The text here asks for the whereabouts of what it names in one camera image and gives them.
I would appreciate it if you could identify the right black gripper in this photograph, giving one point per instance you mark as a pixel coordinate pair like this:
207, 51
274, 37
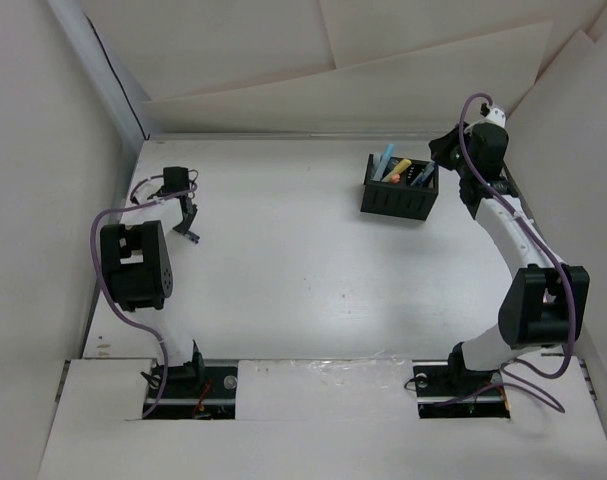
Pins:
441, 147

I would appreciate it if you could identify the light blue gel pen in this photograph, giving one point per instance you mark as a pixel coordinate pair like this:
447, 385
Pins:
434, 167

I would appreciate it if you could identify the yellow cap highlighter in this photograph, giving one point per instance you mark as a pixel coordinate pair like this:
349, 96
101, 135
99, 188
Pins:
401, 167

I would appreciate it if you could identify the blue cap highlighter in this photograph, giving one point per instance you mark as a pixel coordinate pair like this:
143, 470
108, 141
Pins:
388, 162

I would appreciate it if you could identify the black slotted organizer container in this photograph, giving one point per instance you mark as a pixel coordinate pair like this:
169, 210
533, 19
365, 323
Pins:
405, 199

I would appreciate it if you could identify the green cap highlighter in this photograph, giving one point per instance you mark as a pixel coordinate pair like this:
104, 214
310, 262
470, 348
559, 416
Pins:
375, 163

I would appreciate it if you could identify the purple gel pen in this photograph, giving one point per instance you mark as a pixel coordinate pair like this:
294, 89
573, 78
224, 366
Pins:
192, 237

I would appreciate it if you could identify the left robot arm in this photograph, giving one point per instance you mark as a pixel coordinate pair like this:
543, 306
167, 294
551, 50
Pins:
133, 269

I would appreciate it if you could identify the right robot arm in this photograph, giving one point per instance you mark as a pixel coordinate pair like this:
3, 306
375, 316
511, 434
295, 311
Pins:
545, 303

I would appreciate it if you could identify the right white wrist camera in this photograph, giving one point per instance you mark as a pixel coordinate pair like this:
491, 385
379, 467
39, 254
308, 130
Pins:
493, 114

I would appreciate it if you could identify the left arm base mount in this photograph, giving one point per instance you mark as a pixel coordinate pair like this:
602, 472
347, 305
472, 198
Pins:
197, 390

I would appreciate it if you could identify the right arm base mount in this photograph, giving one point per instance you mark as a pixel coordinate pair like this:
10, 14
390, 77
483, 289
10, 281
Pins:
447, 389

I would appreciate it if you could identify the aluminium rail right side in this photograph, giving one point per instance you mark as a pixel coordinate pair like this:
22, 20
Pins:
545, 303

